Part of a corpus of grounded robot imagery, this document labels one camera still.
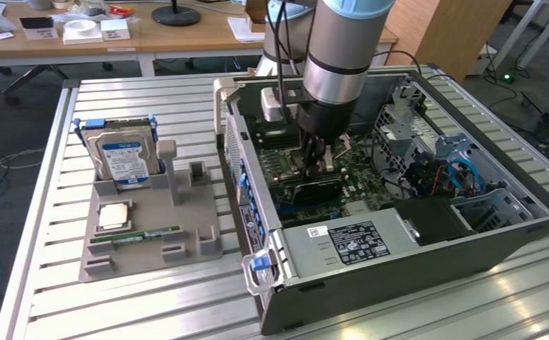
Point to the brown cardboard box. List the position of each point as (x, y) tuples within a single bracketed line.
[(255, 10)]

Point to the dark filled bag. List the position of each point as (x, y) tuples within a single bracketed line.
[(93, 10)]

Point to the black lamp base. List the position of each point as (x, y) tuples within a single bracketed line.
[(175, 17)]

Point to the dark grey PC case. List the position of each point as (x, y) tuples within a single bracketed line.
[(398, 283)]

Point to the CPU socket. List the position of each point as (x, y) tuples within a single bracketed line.
[(295, 161)]

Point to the green RAM stick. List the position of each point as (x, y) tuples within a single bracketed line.
[(133, 235)]

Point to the tall metal disk bay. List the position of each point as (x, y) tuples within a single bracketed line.
[(398, 141)]

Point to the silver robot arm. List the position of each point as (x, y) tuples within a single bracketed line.
[(335, 53)]

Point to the low metal disk bay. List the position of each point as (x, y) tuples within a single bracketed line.
[(491, 212)]

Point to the blue case latch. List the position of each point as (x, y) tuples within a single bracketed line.
[(259, 265)]

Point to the wooden cabinet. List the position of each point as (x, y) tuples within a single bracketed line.
[(445, 35)]

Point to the grey parts rack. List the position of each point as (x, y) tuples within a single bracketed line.
[(161, 212)]

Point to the green indicator light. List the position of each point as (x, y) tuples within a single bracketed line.
[(509, 76)]

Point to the stack of white papers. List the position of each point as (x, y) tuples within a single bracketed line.
[(243, 32)]

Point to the metal socket cover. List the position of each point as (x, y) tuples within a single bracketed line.
[(346, 147)]

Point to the hard disk in blue caddy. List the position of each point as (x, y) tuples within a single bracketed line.
[(118, 156)]

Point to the wooden desk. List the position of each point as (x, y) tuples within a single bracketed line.
[(66, 49)]

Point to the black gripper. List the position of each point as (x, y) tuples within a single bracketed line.
[(325, 120)]

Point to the CPU chip with metal lid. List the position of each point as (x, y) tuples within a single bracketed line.
[(114, 215)]

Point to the grey cup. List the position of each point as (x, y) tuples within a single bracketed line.
[(41, 4)]

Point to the green motherboard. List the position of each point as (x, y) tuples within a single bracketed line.
[(365, 180)]

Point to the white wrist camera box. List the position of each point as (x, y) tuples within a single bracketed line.
[(274, 104)]

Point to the white box with black lid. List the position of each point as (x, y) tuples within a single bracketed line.
[(38, 23)]

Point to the black fan shroud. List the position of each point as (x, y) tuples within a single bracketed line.
[(430, 219)]

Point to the white desk frame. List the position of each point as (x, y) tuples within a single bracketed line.
[(514, 33)]

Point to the black chair base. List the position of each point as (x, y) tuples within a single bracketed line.
[(34, 76)]

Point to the white tape roll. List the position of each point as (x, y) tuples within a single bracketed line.
[(69, 26)]

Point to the red small item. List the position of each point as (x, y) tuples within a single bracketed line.
[(119, 12)]

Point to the graphics card with black cooler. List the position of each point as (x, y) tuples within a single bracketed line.
[(317, 193)]

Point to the grey power supply unit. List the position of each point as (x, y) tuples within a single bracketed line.
[(313, 255)]

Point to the flat white box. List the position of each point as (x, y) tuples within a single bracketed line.
[(90, 39)]

